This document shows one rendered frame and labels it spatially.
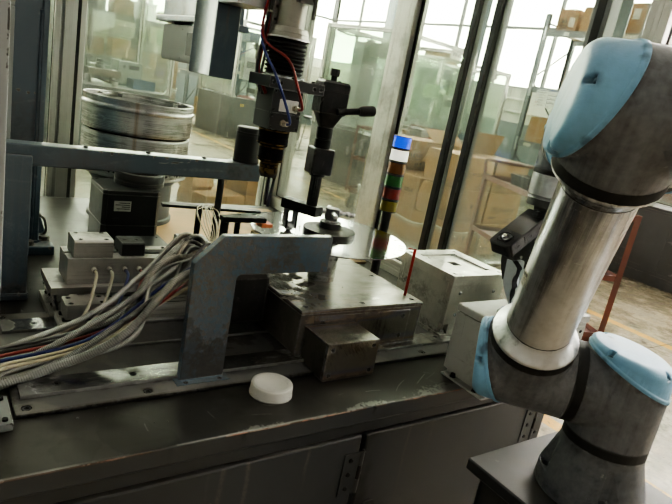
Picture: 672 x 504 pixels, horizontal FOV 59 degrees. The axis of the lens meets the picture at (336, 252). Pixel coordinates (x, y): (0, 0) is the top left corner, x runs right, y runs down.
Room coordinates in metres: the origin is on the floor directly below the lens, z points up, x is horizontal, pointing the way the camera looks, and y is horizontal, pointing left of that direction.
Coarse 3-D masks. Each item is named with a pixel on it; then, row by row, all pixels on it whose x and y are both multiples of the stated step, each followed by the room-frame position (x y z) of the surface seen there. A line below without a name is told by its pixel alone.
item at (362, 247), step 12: (264, 216) 1.24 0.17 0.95; (276, 216) 1.26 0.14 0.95; (300, 216) 1.31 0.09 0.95; (264, 228) 1.14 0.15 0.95; (276, 228) 1.16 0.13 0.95; (300, 228) 1.20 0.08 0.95; (360, 228) 1.31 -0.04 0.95; (372, 228) 1.33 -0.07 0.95; (360, 240) 1.19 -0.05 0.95; (372, 240) 1.21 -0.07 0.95; (384, 240) 1.24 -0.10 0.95; (396, 240) 1.26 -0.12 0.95; (336, 252) 1.07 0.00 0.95; (348, 252) 1.08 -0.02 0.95; (360, 252) 1.10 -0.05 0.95; (372, 252) 1.12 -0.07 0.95; (384, 252) 1.13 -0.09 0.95; (396, 252) 1.15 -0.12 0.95
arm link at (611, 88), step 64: (576, 64) 0.61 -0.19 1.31; (640, 64) 0.55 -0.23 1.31; (576, 128) 0.55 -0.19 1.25; (640, 128) 0.54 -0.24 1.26; (576, 192) 0.59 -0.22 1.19; (640, 192) 0.57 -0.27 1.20; (576, 256) 0.64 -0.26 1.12; (512, 320) 0.74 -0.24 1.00; (576, 320) 0.69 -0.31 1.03; (512, 384) 0.74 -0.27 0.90
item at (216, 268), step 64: (256, 256) 0.90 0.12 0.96; (320, 256) 0.98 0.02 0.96; (0, 320) 0.92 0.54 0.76; (192, 320) 0.84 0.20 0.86; (256, 320) 1.06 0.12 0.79; (320, 320) 1.02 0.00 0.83; (384, 320) 1.12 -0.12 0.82; (64, 384) 0.76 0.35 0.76; (128, 384) 0.80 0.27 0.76; (192, 384) 0.84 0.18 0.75
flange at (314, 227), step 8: (304, 224) 1.20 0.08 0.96; (312, 224) 1.21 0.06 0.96; (320, 224) 1.19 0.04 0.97; (328, 224) 1.18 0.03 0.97; (336, 224) 1.19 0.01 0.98; (312, 232) 1.16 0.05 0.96; (320, 232) 1.16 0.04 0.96; (328, 232) 1.17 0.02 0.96; (336, 232) 1.18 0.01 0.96; (344, 232) 1.19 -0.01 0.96; (352, 232) 1.21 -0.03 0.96; (336, 240) 1.15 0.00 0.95; (344, 240) 1.16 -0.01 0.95
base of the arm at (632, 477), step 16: (560, 432) 0.79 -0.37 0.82; (544, 448) 0.81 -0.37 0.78; (560, 448) 0.76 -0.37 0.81; (576, 448) 0.74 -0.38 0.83; (592, 448) 0.73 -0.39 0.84; (544, 464) 0.79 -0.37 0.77; (560, 464) 0.75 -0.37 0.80; (576, 464) 0.73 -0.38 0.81; (592, 464) 0.72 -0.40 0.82; (608, 464) 0.72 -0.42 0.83; (624, 464) 0.71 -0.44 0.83; (640, 464) 0.72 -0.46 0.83; (544, 480) 0.75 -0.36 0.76; (560, 480) 0.73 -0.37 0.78; (576, 480) 0.72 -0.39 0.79; (592, 480) 0.71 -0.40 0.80; (608, 480) 0.71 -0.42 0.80; (624, 480) 0.71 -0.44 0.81; (640, 480) 0.72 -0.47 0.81; (560, 496) 0.72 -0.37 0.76; (576, 496) 0.71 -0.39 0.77; (592, 496) 0.71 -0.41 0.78; (608, 496) 0.71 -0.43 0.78; (624, 496) 0.71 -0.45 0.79; (640, 496) 0.72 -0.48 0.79
